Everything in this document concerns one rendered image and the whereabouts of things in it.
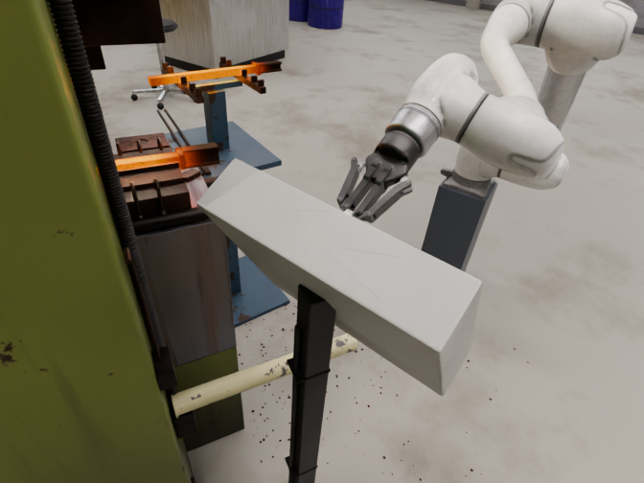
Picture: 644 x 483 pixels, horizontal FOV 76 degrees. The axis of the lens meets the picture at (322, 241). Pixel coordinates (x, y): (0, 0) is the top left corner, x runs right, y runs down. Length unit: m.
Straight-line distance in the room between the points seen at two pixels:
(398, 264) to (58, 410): 0.58
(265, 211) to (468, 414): 1.44
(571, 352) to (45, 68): 2.11
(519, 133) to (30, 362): 0.82
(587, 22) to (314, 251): 1.00
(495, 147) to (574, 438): 1.36
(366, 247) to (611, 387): 1.83
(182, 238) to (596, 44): 1.08
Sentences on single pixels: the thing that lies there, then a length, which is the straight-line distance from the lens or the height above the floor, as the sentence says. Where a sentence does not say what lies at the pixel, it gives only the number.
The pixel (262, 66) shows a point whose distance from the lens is 1.58.
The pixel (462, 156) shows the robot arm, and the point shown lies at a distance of 1.78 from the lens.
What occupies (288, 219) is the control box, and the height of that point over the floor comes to 1.18.
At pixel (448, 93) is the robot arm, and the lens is 0.80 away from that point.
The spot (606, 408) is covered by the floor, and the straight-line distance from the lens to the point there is 2.09.
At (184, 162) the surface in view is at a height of 1.00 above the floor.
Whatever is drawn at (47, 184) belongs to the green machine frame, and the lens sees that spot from 0.53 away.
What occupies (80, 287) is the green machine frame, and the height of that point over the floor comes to 1.06.
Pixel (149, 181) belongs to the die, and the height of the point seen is 0.99.
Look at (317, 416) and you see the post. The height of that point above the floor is 0.80.
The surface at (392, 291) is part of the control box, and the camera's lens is 0.40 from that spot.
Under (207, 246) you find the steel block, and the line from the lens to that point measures 0.97.
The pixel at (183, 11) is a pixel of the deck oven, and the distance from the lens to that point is 5.05.
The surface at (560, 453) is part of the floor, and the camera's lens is 1.87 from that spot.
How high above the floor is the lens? 1.45
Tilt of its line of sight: 38 degrees down
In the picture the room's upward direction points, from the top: 5 degrees clockwise
